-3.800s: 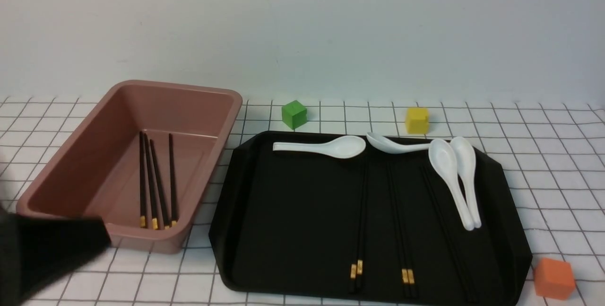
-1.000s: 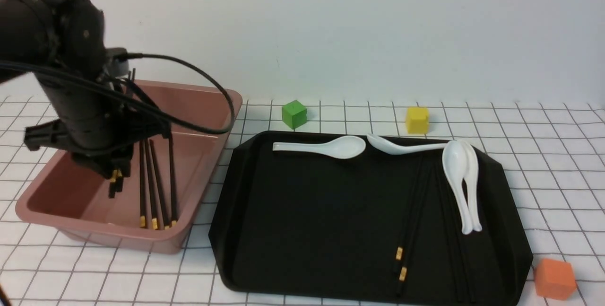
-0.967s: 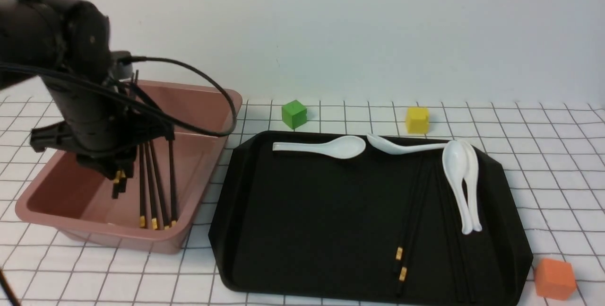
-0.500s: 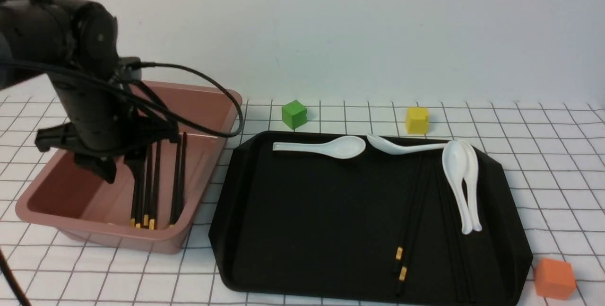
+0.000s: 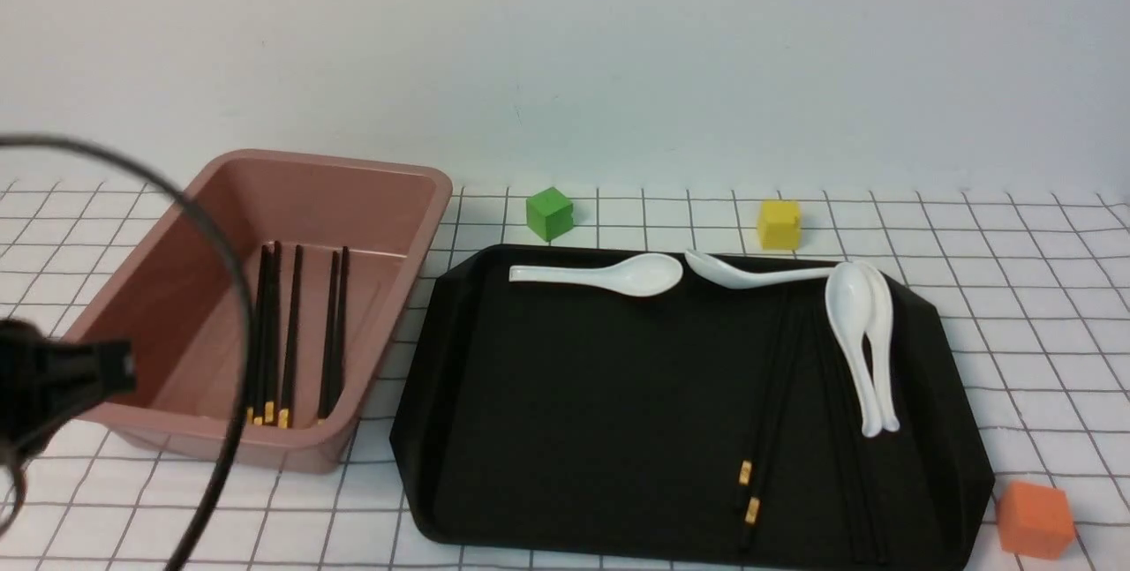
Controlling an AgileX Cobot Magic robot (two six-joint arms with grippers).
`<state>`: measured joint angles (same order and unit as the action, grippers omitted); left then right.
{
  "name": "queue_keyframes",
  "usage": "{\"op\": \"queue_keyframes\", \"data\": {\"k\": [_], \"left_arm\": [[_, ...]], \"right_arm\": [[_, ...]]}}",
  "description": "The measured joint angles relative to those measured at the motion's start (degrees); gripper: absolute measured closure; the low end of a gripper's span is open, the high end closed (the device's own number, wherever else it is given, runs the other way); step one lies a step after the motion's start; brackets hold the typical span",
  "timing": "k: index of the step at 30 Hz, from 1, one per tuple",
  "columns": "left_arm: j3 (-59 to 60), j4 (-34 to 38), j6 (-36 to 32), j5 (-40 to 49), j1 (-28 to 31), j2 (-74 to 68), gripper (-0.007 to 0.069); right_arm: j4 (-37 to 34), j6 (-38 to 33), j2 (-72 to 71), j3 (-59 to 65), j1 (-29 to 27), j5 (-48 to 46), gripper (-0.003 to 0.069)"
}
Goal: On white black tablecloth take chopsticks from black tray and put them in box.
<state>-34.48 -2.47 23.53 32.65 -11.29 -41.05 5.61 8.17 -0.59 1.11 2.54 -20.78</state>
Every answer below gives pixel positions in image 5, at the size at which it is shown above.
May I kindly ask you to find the black plastic tray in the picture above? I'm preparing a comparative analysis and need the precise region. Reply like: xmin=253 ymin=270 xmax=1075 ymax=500
xmin=390 ymin=245 xmax=994 ymax=570

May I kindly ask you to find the black cable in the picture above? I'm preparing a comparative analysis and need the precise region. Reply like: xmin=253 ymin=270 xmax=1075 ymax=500
xmin=0 ymin=135 xmax=257 ymax=571

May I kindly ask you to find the white spoon left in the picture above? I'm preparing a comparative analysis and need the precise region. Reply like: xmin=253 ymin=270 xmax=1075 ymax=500
xmin=509 ymin=252 xmax=683 ymax=297

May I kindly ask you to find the white spoon middle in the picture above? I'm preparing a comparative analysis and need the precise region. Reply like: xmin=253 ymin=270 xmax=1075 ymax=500
xmin=683 ymin=250 xmax=834 ymax=289

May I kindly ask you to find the white spoon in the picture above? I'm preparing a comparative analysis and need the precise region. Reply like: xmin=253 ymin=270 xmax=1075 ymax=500
xmin=683 ymin=250 xmax=834 ymax=289
xmin=509 ymin=252 xmax=683 ymax=297
xmin=855 ymin=260 xmax=899 ymax=432
xmin=825 ymin=262 xmax=883 ymax=438

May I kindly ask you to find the pink plastic bin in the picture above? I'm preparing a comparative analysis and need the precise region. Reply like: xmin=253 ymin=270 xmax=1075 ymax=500
xmin=67 ymin=150 xmax=453 ymax=473

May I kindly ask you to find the orange cube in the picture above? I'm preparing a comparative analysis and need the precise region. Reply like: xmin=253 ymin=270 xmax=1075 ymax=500
xmin=997 ymin=481 xmax=1076 ymax=560

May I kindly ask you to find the white spoon far right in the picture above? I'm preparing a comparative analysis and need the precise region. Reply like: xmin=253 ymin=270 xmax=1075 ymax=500
xmin=855 ymin=260 xmax=899 ymax=432

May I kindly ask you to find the white spoon front right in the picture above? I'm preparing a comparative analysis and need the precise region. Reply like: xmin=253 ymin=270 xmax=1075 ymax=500
xmin=825 ymin=262 xmax=883 ymax=438

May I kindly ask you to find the green cube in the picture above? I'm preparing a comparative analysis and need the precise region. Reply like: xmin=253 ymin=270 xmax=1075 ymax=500
xmin=525 ymin=187 xmax=576 ymax=242

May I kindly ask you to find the yellow cube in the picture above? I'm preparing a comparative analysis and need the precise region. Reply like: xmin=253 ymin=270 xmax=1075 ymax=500
xmin=757 ymin=199 xmax=802 ymax=251

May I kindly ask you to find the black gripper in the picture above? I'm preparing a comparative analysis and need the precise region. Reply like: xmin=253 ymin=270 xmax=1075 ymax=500
xmin=1 ymin=319 xmax=138 ymax=465

